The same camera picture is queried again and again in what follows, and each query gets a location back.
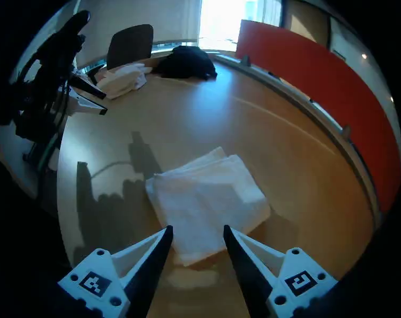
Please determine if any heap of white towels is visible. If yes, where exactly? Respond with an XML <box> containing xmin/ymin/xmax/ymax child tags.
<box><xmin>95</xmin><ymin>63</ymin><xmax>154</xmax><ymax>100</ymax></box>

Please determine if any heap of black towels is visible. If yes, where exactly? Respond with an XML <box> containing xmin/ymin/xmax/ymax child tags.
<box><xmin>153</xmin><ymin>46</ymin><xmax>218</xmax><ymax>81</ymax></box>

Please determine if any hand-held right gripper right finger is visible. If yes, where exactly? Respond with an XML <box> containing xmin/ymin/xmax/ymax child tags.
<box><xmin>223</xmin><ymin>225</ymin><xmax>339</xmax><ymax>318</ymax></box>

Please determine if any black office chair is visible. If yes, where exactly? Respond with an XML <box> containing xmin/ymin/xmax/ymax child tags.
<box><xmin>87</xmin><ymin>23</ymin><xmax>154</xmax><ymax>84</ymax></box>

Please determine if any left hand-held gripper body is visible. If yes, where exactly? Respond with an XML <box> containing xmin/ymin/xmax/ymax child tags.
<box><xmin>8</xmin><ymin>10</ymin><xmax>91</xmax><ymax>173</ymax></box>

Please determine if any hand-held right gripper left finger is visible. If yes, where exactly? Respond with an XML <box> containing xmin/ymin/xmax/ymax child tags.
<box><xmin>57</xmin><ymin>225</ymin><xmax>174</xmax><ymax>318</ymax></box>

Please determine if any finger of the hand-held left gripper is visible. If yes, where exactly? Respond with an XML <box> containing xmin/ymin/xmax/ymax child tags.
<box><xmin>65</xmin><ymin>88</ymin><xmax>108</xmax><ymax>117</ymax></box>
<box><xmin>68</xmin><ymin>74</ymin><xmax>107</xmax><ymax>101</ymax></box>

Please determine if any white towel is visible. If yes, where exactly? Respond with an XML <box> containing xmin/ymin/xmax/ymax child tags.
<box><xmin>145</xmin><ymin>146</ymin><xmax>272</xmax><ymax>267</ymax></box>

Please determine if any red desk screen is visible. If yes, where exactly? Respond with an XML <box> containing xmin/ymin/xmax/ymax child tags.
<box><xmin>213</xmin><ymin>19</ymin><xmax>401</xmax><ymax>229</ymax></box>

